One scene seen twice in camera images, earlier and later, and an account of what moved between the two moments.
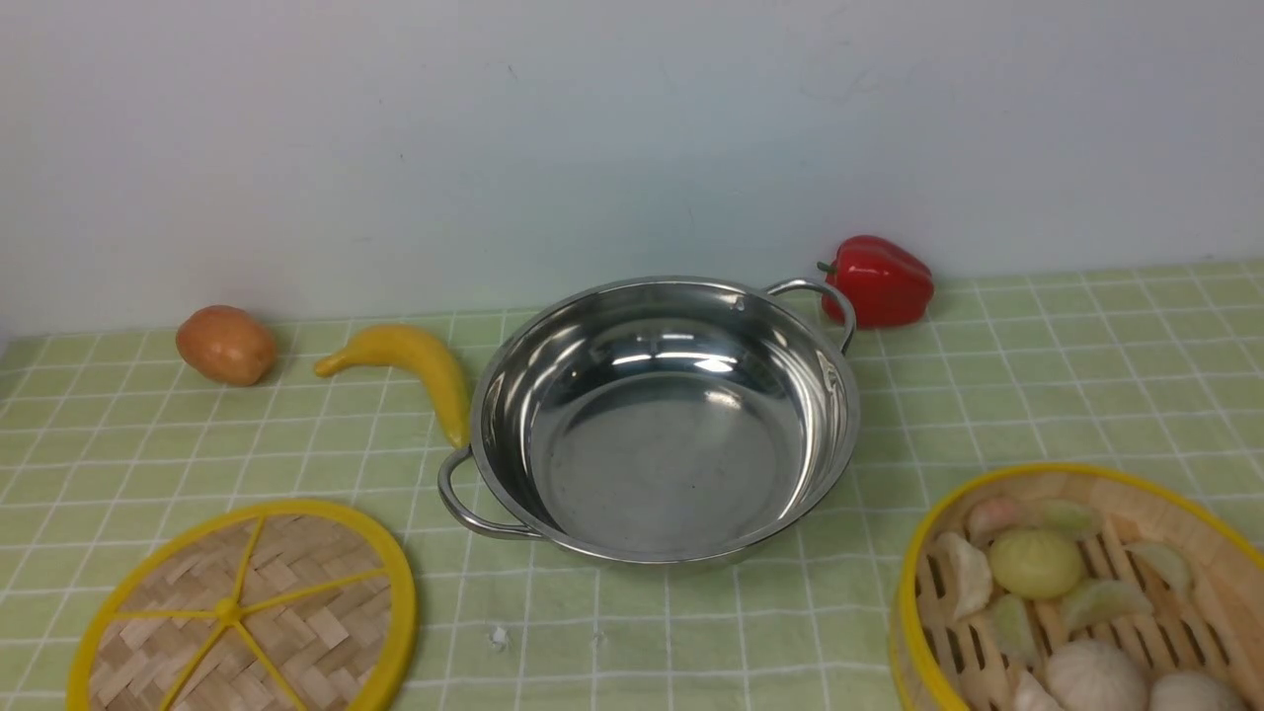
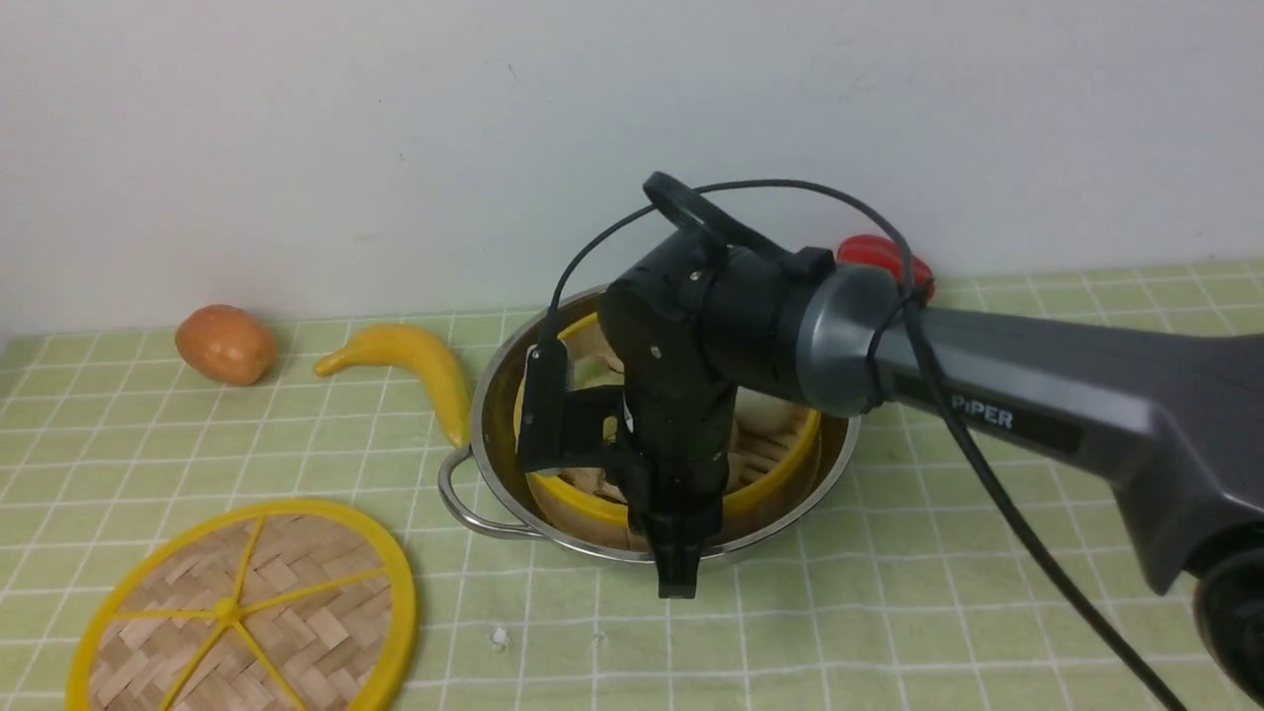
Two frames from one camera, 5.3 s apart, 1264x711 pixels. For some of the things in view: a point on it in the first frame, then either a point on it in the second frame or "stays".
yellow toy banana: [396, 342] stays
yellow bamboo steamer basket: [943, 661] -> [771, 441]
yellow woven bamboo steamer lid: [262, 605] stays
